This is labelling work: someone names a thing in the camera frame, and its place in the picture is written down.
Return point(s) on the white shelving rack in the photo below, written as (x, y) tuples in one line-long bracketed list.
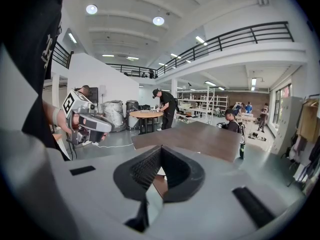
[(195, 104), (221, 102)]

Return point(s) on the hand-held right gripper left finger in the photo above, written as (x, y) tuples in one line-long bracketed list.
[(100, 196)]

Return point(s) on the round light wooden table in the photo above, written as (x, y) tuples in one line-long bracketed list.
[(146, 114)]

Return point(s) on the dark wooden table white legs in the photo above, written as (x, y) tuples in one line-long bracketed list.
[(195, 139)]

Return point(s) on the person's left forearm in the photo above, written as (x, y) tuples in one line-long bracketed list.
[(50, 114)]

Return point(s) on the person's left hand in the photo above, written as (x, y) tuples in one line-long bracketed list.
[(65, 124)]

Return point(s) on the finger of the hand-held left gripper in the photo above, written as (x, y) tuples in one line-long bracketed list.
[(102, 126), (100, 117)]

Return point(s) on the dark green bottle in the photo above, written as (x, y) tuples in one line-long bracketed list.
[(242, 146)]

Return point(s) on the black monitor screen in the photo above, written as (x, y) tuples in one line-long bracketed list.
[(93, 95)]

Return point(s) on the black mezzanine railing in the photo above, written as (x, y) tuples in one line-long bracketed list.
[(225, 40)]

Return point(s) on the light wooden work table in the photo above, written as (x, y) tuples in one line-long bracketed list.
[(246, 119)]

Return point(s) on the grey locker cabinet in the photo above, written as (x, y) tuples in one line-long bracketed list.
[(287, 124)]

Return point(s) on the black cylindrical machine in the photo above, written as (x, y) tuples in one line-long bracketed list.
[(131, 114)]

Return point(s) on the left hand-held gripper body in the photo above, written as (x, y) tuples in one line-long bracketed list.
[(75, 101)]

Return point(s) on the round ceiling lamp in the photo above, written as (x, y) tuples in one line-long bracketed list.
[(158, 21), (91, 9)]

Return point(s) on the person's black printed t-shirt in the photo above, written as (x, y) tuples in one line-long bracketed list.
[(32, 59)]

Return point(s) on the clothes rack with garments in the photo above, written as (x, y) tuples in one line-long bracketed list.
[(307, 129)]

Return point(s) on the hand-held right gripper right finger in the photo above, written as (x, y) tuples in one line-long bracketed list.
[(212, 196)]

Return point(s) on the plastic-wrapped grey machine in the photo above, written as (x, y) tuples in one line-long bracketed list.
[(113, 114)]

